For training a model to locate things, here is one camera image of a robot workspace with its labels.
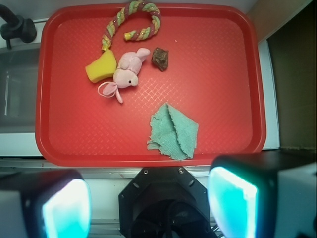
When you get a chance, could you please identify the yellow sponge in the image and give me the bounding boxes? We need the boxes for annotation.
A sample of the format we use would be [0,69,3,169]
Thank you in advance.
[85,49,117,83]

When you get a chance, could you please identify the red plastic tray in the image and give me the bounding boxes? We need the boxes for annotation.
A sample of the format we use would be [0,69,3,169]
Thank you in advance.
[35,3,266,167]

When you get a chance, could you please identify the pink plush bunny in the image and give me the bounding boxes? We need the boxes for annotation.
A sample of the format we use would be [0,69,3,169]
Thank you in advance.
[97,48,151,104]

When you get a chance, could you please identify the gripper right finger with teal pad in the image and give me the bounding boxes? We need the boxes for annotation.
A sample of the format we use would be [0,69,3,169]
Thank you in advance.
[207,150,317,238]

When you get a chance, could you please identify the brown rock chunk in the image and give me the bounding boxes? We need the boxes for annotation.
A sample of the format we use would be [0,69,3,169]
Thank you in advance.
[152,47,169,72]

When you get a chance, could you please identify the pink green rope toy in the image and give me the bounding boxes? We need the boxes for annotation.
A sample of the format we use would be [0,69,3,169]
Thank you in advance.
[101,0,162,53]

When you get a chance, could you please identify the teal cloth rag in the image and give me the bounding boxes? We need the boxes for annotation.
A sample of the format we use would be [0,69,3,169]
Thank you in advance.
[147,103,199,161]

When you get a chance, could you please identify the steel sink basin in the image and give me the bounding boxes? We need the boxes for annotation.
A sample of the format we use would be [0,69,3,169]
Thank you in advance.
[0,43,40,134]

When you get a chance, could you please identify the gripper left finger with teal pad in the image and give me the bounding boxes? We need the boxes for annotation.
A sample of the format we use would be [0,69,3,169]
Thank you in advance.
[0,170,92,238]

